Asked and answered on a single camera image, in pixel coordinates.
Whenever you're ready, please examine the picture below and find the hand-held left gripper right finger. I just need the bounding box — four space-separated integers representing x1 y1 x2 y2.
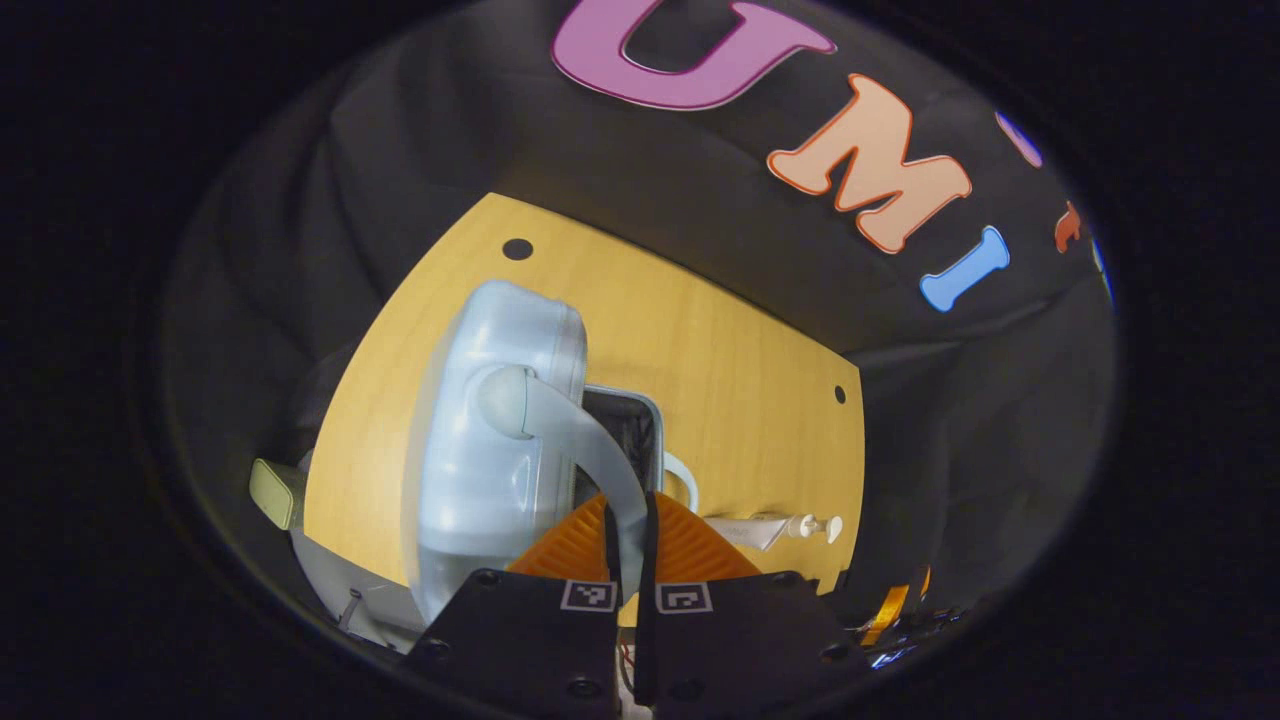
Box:
632 490 881 720

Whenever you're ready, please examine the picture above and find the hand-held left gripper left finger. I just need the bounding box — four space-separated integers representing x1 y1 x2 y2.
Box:
398 490 623 720

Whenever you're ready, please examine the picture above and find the white skin care tube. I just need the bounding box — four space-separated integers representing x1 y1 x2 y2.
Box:
705 514 793 552

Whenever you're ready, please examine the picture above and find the white pump bottle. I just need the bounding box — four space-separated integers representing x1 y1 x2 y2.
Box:
785 512 845 545

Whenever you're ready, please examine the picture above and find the light blue suitcase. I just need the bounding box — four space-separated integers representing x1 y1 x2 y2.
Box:
400 280 701 626

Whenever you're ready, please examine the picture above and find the beige trash bin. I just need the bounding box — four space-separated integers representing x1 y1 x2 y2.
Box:
249 458 308 531

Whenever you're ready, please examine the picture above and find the black backdrop cloth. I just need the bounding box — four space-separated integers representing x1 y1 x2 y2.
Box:
160 0 1119 641

